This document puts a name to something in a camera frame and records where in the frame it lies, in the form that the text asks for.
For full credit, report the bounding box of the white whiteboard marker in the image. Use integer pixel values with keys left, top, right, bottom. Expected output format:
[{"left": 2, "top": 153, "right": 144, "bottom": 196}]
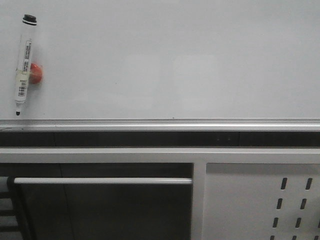
[{"left": 14, "top": 14, "right": 37, "bottom": 116}]

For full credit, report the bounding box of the white perforated pegboard panel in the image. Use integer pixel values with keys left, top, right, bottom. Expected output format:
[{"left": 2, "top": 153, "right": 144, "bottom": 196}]
[{"left": 202, "top": 163, "right": 320, "bottom": 240}]

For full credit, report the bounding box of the white horizontal rod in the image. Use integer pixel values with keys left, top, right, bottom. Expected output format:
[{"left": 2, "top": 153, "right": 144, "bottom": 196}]
[{"left": 13, "top": 177, "right": 193, "bottom": 185}]

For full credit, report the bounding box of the whiteboard with aluminium frame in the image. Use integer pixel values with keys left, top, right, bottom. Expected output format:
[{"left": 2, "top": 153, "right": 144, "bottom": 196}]
[{"left": 0, "top": 0, "right": 320, "bottom": 132}]

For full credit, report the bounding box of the black chair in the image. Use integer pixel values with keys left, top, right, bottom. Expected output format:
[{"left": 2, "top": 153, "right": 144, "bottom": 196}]
[{"left": 0, "top": 176, "right": 33, "bottom": 240}]

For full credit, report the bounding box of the white metal stand frame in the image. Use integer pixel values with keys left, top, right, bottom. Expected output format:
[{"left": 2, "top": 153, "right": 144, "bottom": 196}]
[{"left": 0, "top": 148, "right": 320, "bottom": 240}]

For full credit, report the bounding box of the red round magnet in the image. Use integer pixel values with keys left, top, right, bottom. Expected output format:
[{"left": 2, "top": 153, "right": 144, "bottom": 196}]
[{"left": 29, "top": 63, "right": 43, "bottom": 85}]

